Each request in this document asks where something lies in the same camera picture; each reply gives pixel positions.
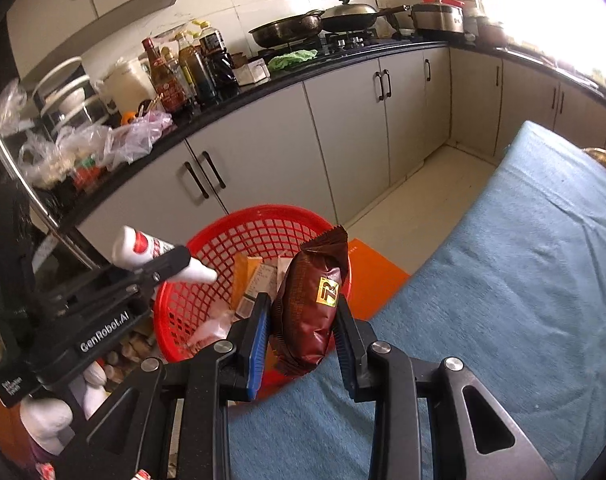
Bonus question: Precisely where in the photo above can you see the dark soy sauce bottle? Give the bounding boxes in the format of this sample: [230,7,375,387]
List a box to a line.
[199,22,239,100]

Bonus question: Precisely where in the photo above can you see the white electric kettle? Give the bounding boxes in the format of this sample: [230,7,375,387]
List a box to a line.
[102,58,157,116]

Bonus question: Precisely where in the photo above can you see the white gloved hand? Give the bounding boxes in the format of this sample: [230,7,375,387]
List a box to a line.
[20,362,109,463]

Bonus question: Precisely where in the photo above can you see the lidded black wok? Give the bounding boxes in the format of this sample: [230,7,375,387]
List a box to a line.
[320,0,410,34]

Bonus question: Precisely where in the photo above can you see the blue table cloth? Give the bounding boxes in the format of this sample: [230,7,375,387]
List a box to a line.
[229,122,606,479]

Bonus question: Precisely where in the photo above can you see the steel rice cooker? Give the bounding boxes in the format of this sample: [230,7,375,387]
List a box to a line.
[410,3,465,34]

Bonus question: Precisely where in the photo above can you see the pink plastic bag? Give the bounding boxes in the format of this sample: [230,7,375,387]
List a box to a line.
[187,310,235,354]

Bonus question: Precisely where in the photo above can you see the red plastic basket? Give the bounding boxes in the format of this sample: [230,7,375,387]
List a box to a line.
[153,204,352,385]

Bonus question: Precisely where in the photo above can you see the brown snack bag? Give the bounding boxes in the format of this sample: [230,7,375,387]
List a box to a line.
[269,226,350,377]

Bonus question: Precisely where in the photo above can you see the black wok pan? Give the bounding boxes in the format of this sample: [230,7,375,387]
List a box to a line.
[249,10,324,49]

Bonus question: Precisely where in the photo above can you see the orange yellow packet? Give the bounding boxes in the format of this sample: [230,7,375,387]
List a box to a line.
[230,252,263,310]

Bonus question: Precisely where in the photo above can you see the dark printed carton box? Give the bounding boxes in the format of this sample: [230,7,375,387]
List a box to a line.
[236,263,277,318]

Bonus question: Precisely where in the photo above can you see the white plastic bags on counter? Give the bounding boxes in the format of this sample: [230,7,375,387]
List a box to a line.
[18,110,173,188]

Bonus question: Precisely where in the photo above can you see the brown sauce bottle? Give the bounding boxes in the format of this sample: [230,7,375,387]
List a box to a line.
[142,38,187,114]

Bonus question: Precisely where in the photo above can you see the green cloth on counter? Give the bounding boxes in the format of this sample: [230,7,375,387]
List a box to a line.
[267,49,318,73]

